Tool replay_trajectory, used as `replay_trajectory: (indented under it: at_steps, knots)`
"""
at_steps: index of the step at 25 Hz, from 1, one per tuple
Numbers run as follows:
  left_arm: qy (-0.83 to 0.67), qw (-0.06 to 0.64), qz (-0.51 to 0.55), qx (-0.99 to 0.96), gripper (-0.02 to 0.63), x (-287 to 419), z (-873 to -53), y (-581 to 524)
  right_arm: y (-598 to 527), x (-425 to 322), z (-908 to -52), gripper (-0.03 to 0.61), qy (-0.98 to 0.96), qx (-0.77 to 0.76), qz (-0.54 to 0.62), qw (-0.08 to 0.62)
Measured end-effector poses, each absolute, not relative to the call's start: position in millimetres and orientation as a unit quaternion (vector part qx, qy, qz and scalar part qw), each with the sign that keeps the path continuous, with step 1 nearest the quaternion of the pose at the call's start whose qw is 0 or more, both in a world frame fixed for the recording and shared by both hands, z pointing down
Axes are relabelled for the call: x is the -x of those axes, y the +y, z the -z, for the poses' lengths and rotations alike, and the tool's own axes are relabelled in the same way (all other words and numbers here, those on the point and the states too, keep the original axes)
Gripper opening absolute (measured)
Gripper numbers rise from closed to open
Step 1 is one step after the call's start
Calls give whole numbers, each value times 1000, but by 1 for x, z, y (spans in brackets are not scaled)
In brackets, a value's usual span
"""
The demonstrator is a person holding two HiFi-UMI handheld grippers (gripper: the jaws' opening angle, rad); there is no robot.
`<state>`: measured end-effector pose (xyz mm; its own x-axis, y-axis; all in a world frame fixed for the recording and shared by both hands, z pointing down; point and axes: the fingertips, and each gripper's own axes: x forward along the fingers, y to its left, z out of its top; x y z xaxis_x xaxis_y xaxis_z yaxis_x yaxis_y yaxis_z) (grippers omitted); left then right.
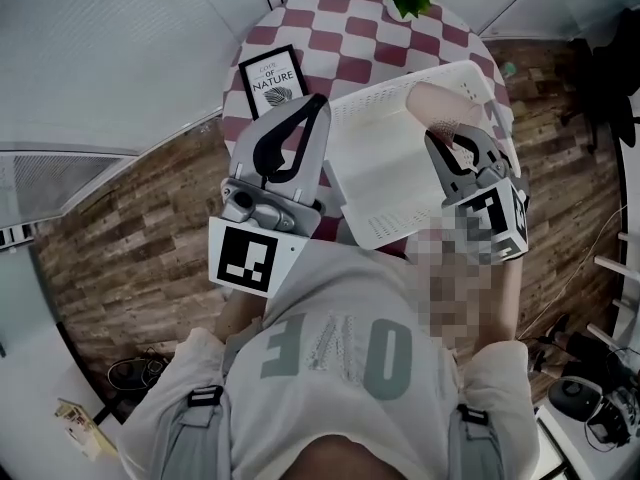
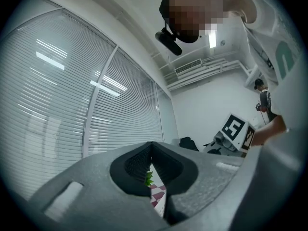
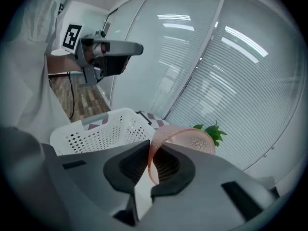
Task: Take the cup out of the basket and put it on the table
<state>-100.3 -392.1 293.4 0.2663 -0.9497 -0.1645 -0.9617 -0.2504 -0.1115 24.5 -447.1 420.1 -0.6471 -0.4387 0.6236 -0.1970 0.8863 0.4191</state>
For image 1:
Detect black cable bundle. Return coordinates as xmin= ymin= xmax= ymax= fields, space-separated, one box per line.
xmin=106 ymin=350 xmax=171 ymax=394

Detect red white checkered table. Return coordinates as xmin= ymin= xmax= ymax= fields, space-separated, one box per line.
xmin=219 ymin=0 xmax=524 ymax=259

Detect grey harness strap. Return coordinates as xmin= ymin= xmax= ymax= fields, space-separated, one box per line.
xmin=449 ymin=402 xmax=506 ymax=480
xmin=164 ymin=385 xmax=234 ymax=480

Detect pink cup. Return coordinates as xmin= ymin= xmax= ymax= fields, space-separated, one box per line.
xmin=405 ymin=81 xmax=484 ymax=149

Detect thin white cable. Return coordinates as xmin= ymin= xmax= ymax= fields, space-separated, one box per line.
xmin=517 ymin=205 xmax=629 ymax=342

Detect white plastic basket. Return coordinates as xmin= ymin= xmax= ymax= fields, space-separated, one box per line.
xmin=322 ymin=60 xmax=522 ymax=252

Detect white wire rack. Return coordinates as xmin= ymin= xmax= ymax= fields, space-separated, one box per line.
xmin=584 ymin=230 xmax=640 ymax=354

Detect black office chair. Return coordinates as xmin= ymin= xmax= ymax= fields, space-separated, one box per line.
xmin=562 ymin=7 xmax=640 ymax=154

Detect black grey headset device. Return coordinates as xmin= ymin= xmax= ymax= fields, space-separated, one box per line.
xmin=545 ymin=375 xmax=634 ymax=452

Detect black framed picture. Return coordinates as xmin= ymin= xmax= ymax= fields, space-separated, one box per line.
xmin=237 ymin=43 xmax=311 ymax=122

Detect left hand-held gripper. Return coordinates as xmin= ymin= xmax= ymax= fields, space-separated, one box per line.
xmin=207 ymin=93 xmax=332 ymax=299

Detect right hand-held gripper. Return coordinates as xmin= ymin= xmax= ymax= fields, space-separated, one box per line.
xmin=423 ymin=124 xmax=531 ymax=265

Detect small cardboard box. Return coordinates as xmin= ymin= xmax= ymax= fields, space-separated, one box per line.
xmin=53 ymin=396 xmax=120 ymax=463

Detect person's right forearm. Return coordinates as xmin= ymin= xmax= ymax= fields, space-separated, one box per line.
xmin=477 ymin=255 xmax=525 ymax=357

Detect person's left forearm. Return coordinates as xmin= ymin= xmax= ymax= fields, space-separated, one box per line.
xmin=213 ymin=287 xmax=269 ymax=347

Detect person's white printed shirt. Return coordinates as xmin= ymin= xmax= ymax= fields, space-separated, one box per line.
xmin=117 ymin=240 xmax=544 ymax=480

